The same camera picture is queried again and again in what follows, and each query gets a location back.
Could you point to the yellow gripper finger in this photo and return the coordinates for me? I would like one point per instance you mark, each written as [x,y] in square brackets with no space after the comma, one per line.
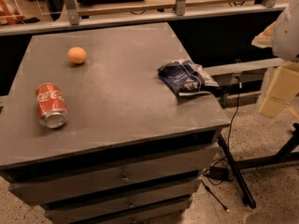
[283,87]
[264,39]

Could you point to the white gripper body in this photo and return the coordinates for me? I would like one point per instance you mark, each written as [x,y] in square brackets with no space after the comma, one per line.
[287,34]

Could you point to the blue chip bag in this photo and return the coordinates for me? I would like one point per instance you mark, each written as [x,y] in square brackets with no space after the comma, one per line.
[186,78]

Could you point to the grey low bench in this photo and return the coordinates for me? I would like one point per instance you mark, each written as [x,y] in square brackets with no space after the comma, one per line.
[241,83]

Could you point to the black stand leg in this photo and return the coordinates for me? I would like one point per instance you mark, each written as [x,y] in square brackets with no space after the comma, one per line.
[285,154]

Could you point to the black power adapter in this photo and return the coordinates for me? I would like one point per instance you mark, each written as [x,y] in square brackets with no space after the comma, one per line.
[219,173]

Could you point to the orange fruit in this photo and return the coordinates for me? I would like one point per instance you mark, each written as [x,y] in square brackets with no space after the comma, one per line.
[76,55]

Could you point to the grey metal railing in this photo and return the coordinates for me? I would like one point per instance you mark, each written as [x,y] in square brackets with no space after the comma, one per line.
[76,16]

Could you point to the grey drawer cabinet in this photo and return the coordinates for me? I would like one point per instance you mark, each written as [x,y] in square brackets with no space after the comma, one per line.
[130,150]

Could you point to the red cola can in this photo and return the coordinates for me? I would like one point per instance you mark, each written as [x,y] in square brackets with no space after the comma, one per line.
[51,106]

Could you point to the orange white cloth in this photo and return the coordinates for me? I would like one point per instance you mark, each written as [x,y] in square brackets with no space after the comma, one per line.
[9,15]

